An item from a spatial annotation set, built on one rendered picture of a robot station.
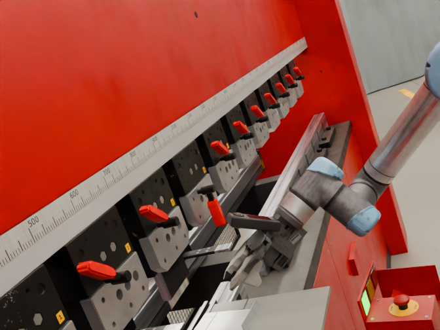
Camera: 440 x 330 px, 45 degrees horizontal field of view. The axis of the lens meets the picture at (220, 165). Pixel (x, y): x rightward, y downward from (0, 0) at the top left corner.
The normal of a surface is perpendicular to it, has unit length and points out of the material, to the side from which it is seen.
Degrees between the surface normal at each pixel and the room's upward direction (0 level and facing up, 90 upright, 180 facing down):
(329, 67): 90
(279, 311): 0
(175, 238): 90
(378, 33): 90
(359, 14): 90
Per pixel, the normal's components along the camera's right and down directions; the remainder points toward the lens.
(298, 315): -0.33, -0.92
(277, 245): 0.20, 0.15
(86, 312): -0.29, 0.32
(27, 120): 0.90, -0.24
